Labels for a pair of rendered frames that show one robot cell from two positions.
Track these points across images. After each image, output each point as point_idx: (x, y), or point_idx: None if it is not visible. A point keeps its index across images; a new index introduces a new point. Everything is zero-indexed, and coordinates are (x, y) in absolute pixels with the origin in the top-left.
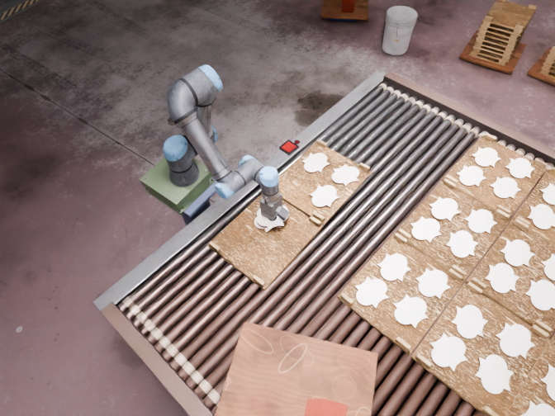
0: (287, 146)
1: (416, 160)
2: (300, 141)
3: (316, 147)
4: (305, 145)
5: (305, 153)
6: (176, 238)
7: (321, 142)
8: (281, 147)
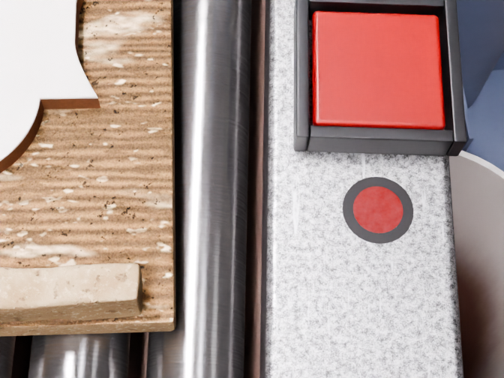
0: (391, 62)
1: None
2: (355, 240)
3: (102, 238)
4: (265, 248)
5: (158, 85)
6: None
7: (58, 277)
8: (442, 22)
